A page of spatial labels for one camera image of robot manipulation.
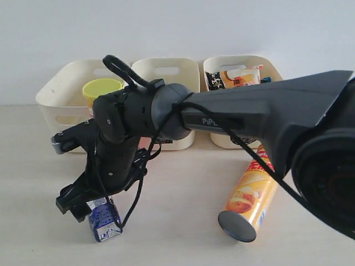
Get blue instant noodle bag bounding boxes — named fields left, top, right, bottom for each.
left=260, top=77, right=272, bottom=84

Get right cream plastic bin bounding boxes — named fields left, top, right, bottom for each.
left=203, top=55, right=283, bottom=149

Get yellow Lays chips can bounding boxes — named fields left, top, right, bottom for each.
left=217, top=159, right=278, bottom=243

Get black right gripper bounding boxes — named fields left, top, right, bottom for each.
left=55, top=144, right=161, bottom=223

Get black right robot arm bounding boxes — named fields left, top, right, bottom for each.
left=52, top=70, right=354, bottom=238

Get pink Lays chips can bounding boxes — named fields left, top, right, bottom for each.
left=82, top=78, right=124, bottom=116

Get cream plastic bin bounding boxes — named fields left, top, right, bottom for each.
left=203, top=55, right=283, bottom=149
left=35, top=59, right=131, bottom=154
left=131, top=58, right=200, bottom=151

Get orange instant noodle bag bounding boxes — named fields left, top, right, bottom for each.
left=205, top=64, right=263, bottom=91

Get middle cream plastic bin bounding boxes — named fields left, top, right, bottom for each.
left=131, top=58, right=200, bottom=151

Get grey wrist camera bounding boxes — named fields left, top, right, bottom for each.
left=51, top=120, right=98, bottom=155

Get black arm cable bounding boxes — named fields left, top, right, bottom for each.
left=87, top=54, right=314, bottom=229

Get blue white milk carton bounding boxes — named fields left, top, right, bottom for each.
left=87, top=197, right=123, bottom=242

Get left cream plastic bin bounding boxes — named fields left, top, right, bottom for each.
left=35, top=59, right=131, bottom=154

